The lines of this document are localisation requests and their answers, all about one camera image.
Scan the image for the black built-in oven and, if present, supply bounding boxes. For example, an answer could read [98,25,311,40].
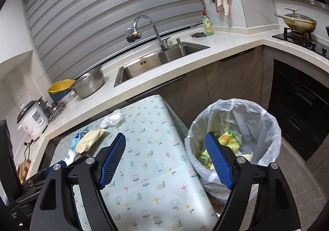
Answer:
[267,59,329,162]

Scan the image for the waste bin with clear liner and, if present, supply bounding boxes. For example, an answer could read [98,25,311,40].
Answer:
[184,99,282,204]

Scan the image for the dark pot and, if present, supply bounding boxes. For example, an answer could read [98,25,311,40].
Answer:
[38,96,49,111]

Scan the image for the green dish soap bottle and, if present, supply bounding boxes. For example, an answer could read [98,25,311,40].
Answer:
[202,11,214,36]

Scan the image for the chrome faucet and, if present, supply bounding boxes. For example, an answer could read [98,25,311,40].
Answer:
[126,15,171,52]

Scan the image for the wooden cutting board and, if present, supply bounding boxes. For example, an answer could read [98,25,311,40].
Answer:
[17,159,32,183]

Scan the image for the yellow and blue colander bowl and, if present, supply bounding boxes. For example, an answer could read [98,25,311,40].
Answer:
[47,79,76,102]

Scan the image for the pale yellow plastic packet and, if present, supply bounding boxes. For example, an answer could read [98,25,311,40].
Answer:
[74,129,108,153]

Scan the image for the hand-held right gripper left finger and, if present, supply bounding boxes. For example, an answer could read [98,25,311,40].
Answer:
[29,132,127,231]

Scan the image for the metal steamer rack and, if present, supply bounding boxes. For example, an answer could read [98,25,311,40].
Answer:
[46,101,66,121]

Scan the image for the grey window blind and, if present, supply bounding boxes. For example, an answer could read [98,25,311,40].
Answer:
[22,0,206,85]

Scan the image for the floral tablecloth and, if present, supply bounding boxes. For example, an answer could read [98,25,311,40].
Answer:
[49,94,219,231]

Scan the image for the brown base cabinet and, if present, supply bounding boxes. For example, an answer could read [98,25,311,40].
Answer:
[154,46,274,124]

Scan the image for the wok with glass lid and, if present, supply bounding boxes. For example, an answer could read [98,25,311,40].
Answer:
[274,8,317,33]

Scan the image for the black power cable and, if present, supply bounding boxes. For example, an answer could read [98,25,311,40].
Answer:
[23,139,35,167]

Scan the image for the steel sink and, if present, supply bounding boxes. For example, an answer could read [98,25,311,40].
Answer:
[114,42,211,88]

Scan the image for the blue and white wrapper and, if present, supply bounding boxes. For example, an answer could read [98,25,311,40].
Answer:
[73,130,88,145]

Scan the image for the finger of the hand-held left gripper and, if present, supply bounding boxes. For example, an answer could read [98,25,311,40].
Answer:
[20,161,66,191]
[10,188,40,208]

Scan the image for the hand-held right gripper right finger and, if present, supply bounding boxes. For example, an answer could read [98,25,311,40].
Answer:
[204,131,302,231]

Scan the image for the white plastic bag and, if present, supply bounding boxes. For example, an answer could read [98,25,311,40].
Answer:
[100,109,124,129]

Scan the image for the white rice cooker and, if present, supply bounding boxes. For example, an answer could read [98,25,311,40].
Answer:
[17,100,50,140]

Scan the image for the white stone countertop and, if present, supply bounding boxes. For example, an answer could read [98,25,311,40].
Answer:
[15,22,329,170]

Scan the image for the steel colander bowl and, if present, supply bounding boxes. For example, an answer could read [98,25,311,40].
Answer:
[71,65,106,98]

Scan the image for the black flat panel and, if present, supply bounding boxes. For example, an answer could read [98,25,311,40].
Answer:
[0,120,16,195]

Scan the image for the white paper wrapper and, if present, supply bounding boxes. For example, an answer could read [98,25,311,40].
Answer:
[64,150,76,165]

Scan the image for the black gas stove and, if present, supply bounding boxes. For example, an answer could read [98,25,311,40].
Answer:
[272,27,329,60]

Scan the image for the metal tray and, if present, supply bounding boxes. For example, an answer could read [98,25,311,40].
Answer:
[60,90,77,106]

